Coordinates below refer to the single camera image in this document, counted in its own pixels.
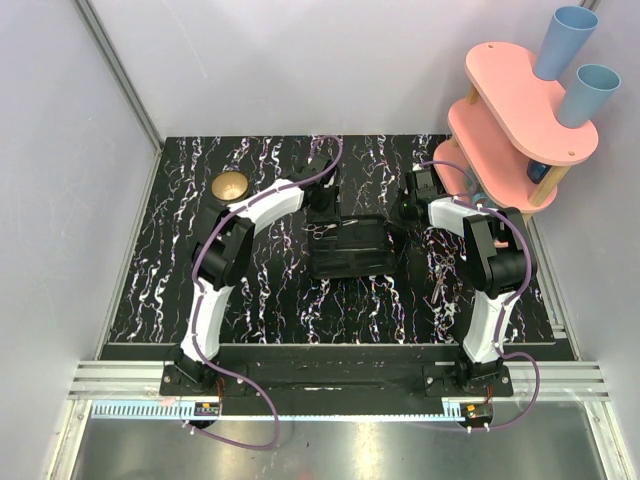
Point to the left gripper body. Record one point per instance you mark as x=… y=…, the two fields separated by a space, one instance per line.
x=325 y=211

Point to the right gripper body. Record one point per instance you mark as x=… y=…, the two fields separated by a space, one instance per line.
x=403 y=208

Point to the black zip tool case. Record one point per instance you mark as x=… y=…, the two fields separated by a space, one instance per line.
x=360 y=250

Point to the silver scissors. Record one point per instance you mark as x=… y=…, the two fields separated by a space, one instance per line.
x=441 y=270
x=318 y=231

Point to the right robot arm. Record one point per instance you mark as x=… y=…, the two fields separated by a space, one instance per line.
x=499 y=262

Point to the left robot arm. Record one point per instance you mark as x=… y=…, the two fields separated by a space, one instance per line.
x=226 y=228

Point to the teal patterned mug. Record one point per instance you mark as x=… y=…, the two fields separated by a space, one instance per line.
x=481 y=199

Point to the bronze bowl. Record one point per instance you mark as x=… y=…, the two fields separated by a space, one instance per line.
x=230 y=187

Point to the pink three-tier shelf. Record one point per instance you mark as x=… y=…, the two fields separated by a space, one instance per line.
x=506 y=119

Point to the dark blue cup on shelf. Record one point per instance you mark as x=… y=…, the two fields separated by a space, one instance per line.
x=536 y=171

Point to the blue cup lower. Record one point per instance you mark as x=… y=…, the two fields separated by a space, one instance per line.
x=593 y=86

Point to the blue cup upper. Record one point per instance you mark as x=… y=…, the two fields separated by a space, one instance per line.
x=569 y=29

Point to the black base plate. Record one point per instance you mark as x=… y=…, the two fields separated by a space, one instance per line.
x=433 y=370

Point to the aluminium rail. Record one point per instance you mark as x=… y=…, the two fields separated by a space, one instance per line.
x=578 y=381

